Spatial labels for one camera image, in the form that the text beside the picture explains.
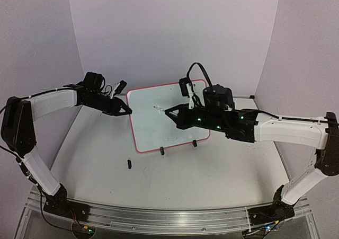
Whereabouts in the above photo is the whiteboard marker white blue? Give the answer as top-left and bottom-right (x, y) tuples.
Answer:
(153, 106), (177, 116)

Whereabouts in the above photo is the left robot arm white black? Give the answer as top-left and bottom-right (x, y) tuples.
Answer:
(1, 72), (132, 222)

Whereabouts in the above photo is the wire whiteboard stand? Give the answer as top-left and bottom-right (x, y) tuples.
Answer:
(159, 139), (198, 156)

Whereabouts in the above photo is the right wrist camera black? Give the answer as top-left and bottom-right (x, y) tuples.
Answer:
(179, 77), (193, 97)

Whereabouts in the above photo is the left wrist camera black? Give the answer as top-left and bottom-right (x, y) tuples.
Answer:
(104, 80), (127, 99)

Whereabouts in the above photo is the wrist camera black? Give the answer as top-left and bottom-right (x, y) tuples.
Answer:
(104, 80), (127, 99)
(179, 77), (193, 97)

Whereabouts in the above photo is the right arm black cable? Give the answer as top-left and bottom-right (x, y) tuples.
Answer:
(186, 62), (212, 91)

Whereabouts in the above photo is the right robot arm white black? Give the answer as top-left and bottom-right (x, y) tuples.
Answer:
(165, 104), (338, 225)

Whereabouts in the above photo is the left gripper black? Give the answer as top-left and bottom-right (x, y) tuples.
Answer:
(84, 92), (132, 115)

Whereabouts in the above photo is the aluminium front rail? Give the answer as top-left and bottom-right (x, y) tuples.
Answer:
(23, 193), (316, 236)

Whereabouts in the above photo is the pink framed whiteboard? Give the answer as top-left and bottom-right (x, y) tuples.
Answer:
(126, 79), (212, 154)

